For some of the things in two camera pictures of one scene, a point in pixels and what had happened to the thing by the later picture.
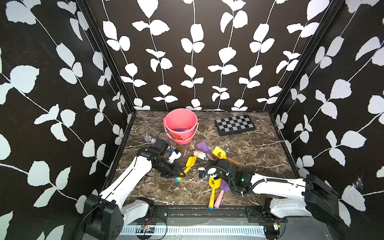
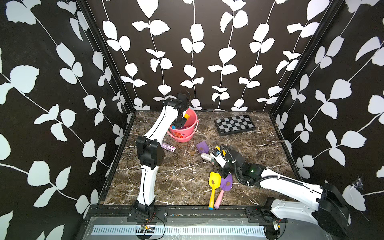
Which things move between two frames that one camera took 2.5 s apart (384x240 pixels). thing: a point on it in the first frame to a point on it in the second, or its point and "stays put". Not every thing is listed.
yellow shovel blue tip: (213, 184) stays put
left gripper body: (168, 169) to (180, 122)
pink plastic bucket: (180, 124) stays put
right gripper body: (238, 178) to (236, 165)
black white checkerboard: (234, 125) stays put
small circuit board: (147, 229) stays put
